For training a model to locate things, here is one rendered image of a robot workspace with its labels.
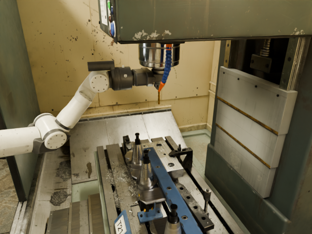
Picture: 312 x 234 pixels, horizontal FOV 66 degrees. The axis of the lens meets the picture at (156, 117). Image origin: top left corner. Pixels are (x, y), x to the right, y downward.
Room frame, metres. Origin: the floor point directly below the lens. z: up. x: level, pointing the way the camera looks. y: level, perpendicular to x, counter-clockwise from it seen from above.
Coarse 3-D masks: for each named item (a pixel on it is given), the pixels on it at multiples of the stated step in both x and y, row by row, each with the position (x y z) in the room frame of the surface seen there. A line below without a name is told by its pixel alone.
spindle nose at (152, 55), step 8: (144, 48) 0.89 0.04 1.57; (152, 48) 0.87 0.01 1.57; (160, 48) 0.87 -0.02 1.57; (176, 48) 0.90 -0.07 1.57; (144, 56) 0.89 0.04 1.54; (152, 56) 0.87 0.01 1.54; (160, 56) 0.87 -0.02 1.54; (176, 56) 0.90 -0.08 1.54; (144, 64) 0.89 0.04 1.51; (152, 64) 0.87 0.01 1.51; (160, 64) 0.87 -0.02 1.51; (176, 64) 0.90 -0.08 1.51
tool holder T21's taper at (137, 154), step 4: (136, 144) 0.68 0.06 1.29; (140, 144) 0.68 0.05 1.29; (136, 148) 0.67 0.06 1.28; (140, 148) 0.68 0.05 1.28; (132, 152) 0.69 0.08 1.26; (136, 152) 0.67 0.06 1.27; (140, 152) 0.67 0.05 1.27; (132, 156) 0.68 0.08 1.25; (136, 156) 0.67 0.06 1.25; (140, 156) 0.67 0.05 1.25; (132, 160) 0.68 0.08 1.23; (136, 160) 0.67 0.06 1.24; (140, 160) 0.67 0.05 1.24
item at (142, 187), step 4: (136, 180) 0.58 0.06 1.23; (156, 180) 0.58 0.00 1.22; (136, 184) 0.59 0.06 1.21; (140, 184) 0.56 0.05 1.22; (152, 184) 0.56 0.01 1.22; (156, 184) 0.58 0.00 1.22; (140, 188) 0.56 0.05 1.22; (144, 188) 0.55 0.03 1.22; (148, 188) 0.55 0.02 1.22; (152, 188) 0.56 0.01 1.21; (140, 192) 0.56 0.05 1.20
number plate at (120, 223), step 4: (120, 220) 0.69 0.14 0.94; (116, 224) 0.69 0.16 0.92; (120, 224) 0.68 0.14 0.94; (124, 224) 0.66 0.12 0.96; (116, 228) 0.67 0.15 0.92; (120, 228) 0.66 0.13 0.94; (124, 228) 0.64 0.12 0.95; (116, 232) 0.66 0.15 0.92; (120, 232) 0.64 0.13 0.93; (124, 232) 0.63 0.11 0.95
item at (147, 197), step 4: (156, 188) 0.56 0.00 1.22; (160, 188) 0.56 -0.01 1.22; (144, 192) 0.54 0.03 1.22; (148, 192) 0.54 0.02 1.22; (152, 192) 0.54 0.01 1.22; (156, 192) 0.54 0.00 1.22; (160, 192) 0.54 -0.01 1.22; (140, 196) 0.53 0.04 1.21; (144, 196) 0.52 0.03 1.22; (148, 196) 0.52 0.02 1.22; (152, 196) 0.52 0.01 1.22; (156, 196) 0.52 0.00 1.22; (160, 196) 0.52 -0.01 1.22; (164, 196) 0.52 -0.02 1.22; (140, 200) 0.51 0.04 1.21; (144, 200) 0.51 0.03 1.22; (148, 200) 0.51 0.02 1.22; (152, 200) 0.51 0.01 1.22; (156, 200) 0.51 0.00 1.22; (160, 200) 0.51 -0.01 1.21; (164, 200) 0.51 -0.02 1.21
